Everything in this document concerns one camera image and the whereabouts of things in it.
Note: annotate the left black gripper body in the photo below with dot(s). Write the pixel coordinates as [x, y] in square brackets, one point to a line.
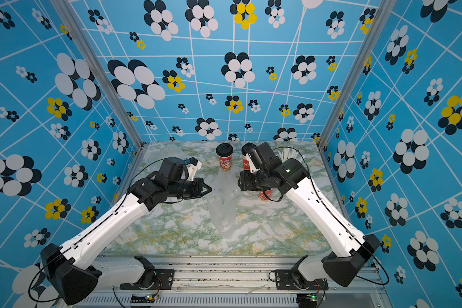
[189, 188]

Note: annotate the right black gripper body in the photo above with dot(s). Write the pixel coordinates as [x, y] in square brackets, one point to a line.
[252, 181]

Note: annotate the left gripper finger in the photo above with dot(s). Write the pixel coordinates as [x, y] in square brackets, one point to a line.
[202, 185]
[204, 192]

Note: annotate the clear plastic carrier bag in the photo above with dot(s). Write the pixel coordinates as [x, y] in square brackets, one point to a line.
[222, 202]

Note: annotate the red cup white lid front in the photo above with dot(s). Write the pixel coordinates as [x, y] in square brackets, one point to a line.
[265, 195]

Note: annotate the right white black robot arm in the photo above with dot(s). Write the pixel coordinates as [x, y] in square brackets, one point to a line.
[350, 248]

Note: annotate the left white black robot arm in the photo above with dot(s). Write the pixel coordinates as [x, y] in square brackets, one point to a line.
[71, 267]

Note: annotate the red cup black lid right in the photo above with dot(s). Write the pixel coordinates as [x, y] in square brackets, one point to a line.
[245, 156]

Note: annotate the red cup black lid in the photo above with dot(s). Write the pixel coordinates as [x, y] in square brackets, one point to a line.
[245, 156]
[224, 151]

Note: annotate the red cup black lid left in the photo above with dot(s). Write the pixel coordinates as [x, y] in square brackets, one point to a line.
[224, 151]

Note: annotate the white wrapped straws bundle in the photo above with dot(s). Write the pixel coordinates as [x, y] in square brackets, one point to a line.
[287, 153]

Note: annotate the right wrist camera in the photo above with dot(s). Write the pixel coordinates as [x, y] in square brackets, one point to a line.
[261, 156]

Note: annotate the aluminium rail frame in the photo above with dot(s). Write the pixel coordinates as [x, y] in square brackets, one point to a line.
[232, 281]

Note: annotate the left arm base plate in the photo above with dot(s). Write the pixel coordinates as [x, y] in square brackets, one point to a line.
[153, 280]

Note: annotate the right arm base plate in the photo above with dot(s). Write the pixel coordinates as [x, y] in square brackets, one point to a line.
[289, 280]

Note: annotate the right aluminium corner post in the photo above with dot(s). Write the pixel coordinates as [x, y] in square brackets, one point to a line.
[383, 14]

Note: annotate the aluminium corner post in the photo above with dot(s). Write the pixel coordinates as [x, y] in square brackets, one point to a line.
[383, 14]
[66, 14]

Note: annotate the left aluminium corner post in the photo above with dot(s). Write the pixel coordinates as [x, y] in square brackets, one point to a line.
[66, 14]

